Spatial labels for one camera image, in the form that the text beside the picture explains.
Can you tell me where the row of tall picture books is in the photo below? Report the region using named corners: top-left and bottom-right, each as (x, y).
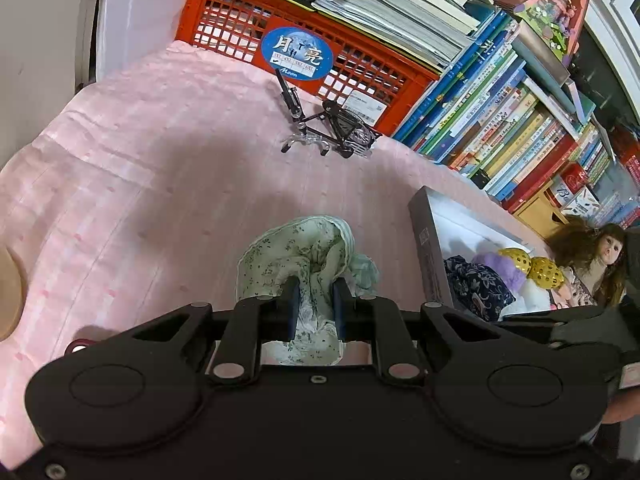
top-left (392, 7), bottom-right (581, 211)

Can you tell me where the gold sequin ball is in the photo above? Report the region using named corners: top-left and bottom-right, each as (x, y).
top-left (529, 256), bottom-right (565, 288)
top-left (497, 247), bottom-right (533, 281)

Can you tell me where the white striped carton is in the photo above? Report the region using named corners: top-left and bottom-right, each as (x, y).
top-left (565, 185), bottom-right (601, 218)

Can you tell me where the green floral cloth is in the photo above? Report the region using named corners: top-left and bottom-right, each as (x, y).
top-left (235, 215), bottom-right (381, 366)

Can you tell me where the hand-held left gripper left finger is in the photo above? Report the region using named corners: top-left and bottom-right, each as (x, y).
top-left (121, 279), bottom-right (302, 386)

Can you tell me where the round wooden disc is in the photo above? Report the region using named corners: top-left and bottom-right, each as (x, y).
top-left (0, 247), bottom-right (29, 342)

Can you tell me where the pink model house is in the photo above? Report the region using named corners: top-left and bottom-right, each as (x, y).
top-left (492, 0), bottom-right (596, 68)

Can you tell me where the red drink can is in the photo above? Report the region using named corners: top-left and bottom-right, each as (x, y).
top-left (554, 162), bottom-right (591, 207)

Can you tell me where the miniature metal bicycle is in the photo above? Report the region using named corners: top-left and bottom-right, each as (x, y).
top-left (275, 67), bottom-right (383, 159)

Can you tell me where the purple plush toy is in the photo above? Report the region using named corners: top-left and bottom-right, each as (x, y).
top-left (472, 251), bottom-right (526, 293)

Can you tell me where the pink bedsheet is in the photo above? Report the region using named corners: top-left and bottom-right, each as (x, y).
top-left (0, 40), bottom-right (551, 471)

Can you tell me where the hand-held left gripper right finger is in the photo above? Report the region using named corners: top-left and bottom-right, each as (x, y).
top-left (333, 278), bottom-right (506, 382)

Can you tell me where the red plastic crate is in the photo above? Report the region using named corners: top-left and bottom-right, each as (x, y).
top-left (175, 0), bottom-right (441, 136)

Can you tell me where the brown-haired doll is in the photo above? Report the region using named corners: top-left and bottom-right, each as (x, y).
top-left (547, 222), bottom-right (628, 309)

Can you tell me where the navy floral cloth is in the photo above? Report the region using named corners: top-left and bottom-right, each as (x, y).
top-left (444, 255), bottom-right (516, 322)

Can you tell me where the shallow grey cardboard box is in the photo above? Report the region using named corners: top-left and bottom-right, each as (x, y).
top-left (407, 186), bottom-right (566, 323)

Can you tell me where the stack of paperback books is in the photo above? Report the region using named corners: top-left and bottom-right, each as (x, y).
top-left (312, 0), bottom-right (493, 73)

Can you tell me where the small wooden drawer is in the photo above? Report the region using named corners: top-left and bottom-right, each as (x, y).
top-left (512, 180), bottom-right (571, 241)

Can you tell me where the row of small thin books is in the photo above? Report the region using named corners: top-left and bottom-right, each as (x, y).
top-left (570, 125), bottom-right (640, 231)

